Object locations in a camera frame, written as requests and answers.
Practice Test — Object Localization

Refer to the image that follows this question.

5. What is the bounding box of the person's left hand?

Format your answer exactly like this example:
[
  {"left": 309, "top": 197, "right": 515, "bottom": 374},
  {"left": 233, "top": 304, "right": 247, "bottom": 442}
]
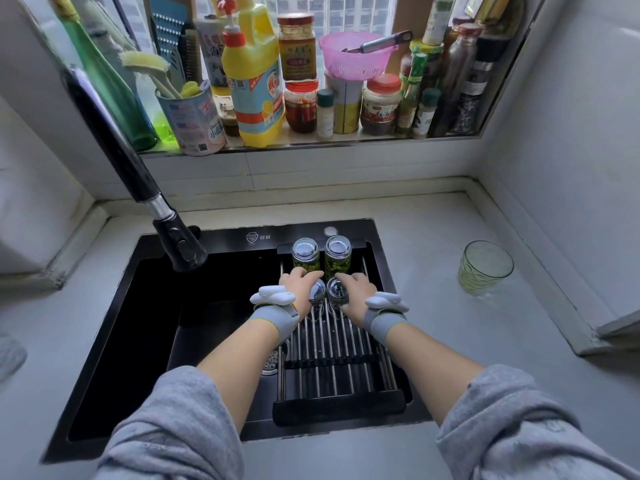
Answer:
[{"left": 278, "top": 267, "right": 326, "bottom": 312}]

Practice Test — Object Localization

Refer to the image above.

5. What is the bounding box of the person's right hand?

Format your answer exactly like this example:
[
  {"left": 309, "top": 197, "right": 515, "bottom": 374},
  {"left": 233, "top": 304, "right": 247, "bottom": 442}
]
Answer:
[{"left": 334, "top": 272, "right": 379, "bottom": 323}]

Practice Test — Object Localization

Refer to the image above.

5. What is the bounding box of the clear drinking glass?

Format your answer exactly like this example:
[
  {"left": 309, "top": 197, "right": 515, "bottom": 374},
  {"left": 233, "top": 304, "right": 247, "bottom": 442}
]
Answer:
[
  {"left": 326, "top": 277, "right": 351, "bottom": 309},
  {"left": 308, "top": 279, "right": 327, "bottom": 316}
]

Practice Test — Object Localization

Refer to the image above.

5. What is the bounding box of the person's right forearm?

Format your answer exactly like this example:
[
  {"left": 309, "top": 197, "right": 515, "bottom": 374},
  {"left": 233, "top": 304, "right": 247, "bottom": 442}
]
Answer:
[{"left": 385, "top": 322, "right": 487, "bottom": 428}]

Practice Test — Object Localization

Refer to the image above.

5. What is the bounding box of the person's left forearm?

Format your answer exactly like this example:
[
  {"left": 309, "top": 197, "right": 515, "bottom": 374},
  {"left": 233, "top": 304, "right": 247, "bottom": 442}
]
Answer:
[{"left": 197, "top": 315, "right": 281, "bottom": 435}]

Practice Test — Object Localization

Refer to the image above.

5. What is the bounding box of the white left wrist tracker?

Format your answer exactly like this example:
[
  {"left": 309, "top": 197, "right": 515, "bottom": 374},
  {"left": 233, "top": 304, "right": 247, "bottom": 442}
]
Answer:
[{"left": 249, "top": 285, "right": 297, "bottom": 308}]

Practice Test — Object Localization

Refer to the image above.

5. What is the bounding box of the white wrist tracker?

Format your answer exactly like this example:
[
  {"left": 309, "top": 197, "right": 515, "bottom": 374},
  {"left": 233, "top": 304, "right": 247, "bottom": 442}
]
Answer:
[
  {"left": 363, "top": 292, "right": 410, "bottom": 315},
  {"left": 249, "top": 285, "right": 297, "bottom": 308}
]

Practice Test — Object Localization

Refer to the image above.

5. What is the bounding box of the white right wrist tracker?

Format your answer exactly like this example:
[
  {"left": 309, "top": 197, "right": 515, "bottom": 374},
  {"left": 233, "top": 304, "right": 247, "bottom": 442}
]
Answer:
[{"left": 363, "top": 292, "right": 410, "bottom": 315}]

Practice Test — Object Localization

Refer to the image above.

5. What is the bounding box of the grey left wristband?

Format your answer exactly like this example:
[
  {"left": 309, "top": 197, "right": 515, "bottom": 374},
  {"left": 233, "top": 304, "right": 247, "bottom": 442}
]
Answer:
[{"left": 249, "top": 303, "right": 300, "bottom": 346}]

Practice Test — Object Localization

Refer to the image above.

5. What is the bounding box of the grey wristband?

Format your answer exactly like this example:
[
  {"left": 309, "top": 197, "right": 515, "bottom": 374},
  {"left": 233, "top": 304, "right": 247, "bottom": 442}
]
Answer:
[
  {"left": 363, "top": 309, "right": 409, "bottom": 348},
  {"left": 249, "top": 303, "right": 300, "bottom": 346}
]

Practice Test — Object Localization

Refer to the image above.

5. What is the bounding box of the grey right wristband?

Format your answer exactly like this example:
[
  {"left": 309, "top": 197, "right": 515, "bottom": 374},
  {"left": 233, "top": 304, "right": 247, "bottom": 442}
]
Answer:
[{"left": 363, "top": 309, "right": 409, "bottom": 348}]

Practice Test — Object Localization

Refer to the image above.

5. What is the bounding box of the black roll-up drying rack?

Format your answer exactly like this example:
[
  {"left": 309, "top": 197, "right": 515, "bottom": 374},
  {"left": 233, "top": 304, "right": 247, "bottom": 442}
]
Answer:
[{"left": 272, "top": 239, "right": 407, "bottom": 428}]

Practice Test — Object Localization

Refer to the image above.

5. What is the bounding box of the metal sink drain strainer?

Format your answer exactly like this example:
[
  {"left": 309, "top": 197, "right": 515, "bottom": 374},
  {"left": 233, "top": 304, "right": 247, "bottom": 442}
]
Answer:
[{"left": 260, "top": 344, "right": 282, "bottom": 377}]

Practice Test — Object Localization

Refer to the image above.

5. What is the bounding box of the pale green glass tumbler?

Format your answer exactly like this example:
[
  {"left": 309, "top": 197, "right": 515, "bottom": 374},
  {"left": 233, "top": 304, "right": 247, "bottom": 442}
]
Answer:
[{"left": 457, "top": 240, "right": 515, "bottom": 296}]

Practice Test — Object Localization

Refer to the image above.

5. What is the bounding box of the small spice bottle green cap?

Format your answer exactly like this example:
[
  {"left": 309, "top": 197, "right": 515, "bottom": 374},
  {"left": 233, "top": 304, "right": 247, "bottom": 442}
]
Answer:
[{"left": 316, "top": 88, "right": 335, "bottom": 141}]

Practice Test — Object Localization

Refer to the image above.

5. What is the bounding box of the black kitchen sink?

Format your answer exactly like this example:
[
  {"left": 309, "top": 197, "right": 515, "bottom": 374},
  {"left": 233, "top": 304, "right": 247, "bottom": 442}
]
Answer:
[{"left": 42, "top": 218, "right": 434, "bottom": 464}]

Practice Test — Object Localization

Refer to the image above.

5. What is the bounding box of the chili oil jar red lid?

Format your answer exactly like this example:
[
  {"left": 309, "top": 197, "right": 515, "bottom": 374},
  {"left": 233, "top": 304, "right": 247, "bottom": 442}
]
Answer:
[{"left": 283, "top": 79, "right": 320, "bottom": 134}]

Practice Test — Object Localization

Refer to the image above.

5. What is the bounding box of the yellow and white canister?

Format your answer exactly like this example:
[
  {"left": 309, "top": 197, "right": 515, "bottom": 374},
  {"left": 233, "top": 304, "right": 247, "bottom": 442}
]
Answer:
[{"left": 324, "top": 72, "right": 364, "bottom": 135}]

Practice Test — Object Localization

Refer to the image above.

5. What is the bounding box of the bean paste jar red lid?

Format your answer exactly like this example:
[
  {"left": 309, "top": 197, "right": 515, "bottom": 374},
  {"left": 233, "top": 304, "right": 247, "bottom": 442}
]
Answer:
[{"left": 360, "top": 73, "right": 404, "bottom": 136}]

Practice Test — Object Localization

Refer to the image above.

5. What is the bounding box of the pepper shaker green cap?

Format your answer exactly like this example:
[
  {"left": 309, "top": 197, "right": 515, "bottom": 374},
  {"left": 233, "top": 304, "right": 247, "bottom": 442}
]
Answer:
[{"left": 412, "top": 88, "right": 442, "bottom": 140}]

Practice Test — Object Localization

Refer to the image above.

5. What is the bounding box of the printed tin utensil holder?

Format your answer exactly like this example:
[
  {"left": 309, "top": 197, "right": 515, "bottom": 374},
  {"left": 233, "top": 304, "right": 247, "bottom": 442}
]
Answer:
[{"left": 154, "top": 80, "right": 227, "bottom": 157}]

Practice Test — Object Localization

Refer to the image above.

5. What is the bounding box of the yellow dish soap bottle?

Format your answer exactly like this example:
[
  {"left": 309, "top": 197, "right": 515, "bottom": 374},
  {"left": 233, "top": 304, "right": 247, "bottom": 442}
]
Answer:
[{"left": 215, "top": 0, "right": 286, "bottom": 148}]

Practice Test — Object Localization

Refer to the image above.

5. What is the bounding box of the green oil bottle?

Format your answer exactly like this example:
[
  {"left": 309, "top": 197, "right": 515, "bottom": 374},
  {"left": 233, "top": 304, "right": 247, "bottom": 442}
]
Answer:
[{"left": 394, "top": 39, "right": 431, "bottom": 138}]

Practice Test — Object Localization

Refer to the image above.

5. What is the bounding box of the grey left sweatshirt sleeve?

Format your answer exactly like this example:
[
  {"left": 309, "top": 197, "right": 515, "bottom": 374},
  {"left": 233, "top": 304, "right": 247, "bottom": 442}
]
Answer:
[{"left": 92, "top": 366, "right": 246, "bottom": 480}]

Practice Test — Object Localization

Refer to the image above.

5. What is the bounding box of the grey sweatshirt sleeve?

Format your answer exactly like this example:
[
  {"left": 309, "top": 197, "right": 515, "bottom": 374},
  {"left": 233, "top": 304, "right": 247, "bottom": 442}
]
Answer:
[
  {"left": 436, "top": 365, "right": 640, "bottom": 480},
  {"left": 92, "top": 366, "right": 246, "bottom": 480}
]

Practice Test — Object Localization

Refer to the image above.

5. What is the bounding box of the pink plastic colander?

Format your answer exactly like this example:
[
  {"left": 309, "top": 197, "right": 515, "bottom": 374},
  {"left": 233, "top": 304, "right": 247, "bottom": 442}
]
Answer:
[{"left": 318, "top": 30, "right": 399, "bottom": 82}]

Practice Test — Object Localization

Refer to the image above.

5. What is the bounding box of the black pull-out faucet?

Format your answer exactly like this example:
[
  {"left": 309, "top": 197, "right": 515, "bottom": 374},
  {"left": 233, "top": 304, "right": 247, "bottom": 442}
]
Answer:
[{"left": 60, "top": 66, "right": 209, "bottom": 273}]

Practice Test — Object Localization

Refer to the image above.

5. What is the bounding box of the grey right sweatshirt sleeve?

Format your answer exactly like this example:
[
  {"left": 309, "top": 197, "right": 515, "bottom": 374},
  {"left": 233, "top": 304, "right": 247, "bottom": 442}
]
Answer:
[{"left": 436, "top": 365, "right": 640, "bottom": 480}]

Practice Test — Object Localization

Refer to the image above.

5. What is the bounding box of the dark sauce bottle red cap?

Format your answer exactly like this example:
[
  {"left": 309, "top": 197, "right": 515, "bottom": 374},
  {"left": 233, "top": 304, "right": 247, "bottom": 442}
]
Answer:
[{"left": 429, "top": 23, "right": 484, "bottom": 138}]

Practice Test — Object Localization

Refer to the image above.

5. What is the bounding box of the tall sauce jar red lid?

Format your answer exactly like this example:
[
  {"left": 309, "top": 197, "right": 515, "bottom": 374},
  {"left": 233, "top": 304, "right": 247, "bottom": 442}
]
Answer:
[{"left": 277, "top": 13, "right": 318, "bottom": 83}]

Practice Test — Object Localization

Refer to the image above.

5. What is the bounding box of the white labelled bottle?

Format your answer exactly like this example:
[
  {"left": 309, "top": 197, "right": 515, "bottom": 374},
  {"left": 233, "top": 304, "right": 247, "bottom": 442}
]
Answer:
[{"left": 194, "top": 14, "right": 240, "bottom": 137}]

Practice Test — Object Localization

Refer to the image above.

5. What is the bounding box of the yellow-green dish brush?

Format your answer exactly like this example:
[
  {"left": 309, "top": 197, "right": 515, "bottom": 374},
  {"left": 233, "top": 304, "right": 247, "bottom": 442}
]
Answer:
[{"left": 118, "top": 50, "right": 184, "bottom": 100}]

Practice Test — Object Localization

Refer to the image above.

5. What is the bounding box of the brown bottle red cap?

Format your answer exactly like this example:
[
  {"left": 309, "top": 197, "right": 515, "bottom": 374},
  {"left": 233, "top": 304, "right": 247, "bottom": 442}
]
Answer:
[{"left": 442, "top": 15, "right": 474, "bottom": 55}]

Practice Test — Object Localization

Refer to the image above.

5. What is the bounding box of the tall green glass bottle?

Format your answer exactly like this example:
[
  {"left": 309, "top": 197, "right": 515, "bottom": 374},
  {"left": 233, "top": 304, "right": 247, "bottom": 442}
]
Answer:
[{"left": 46, "top": 0, "right": 159, "bottom": 153}]

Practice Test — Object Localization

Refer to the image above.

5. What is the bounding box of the white bottle green label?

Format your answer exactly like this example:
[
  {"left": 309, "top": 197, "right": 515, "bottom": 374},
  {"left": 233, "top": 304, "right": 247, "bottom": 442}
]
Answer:
[{"left": 422, "top": 0, "right": 457, "bottom": 46}]

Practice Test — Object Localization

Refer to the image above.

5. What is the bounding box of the blue metal grater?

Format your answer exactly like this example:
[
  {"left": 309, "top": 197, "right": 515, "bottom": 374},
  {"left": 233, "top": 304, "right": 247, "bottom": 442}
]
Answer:
[{"left": 147, "top": 0, "right": 189, "bottom": 78}]

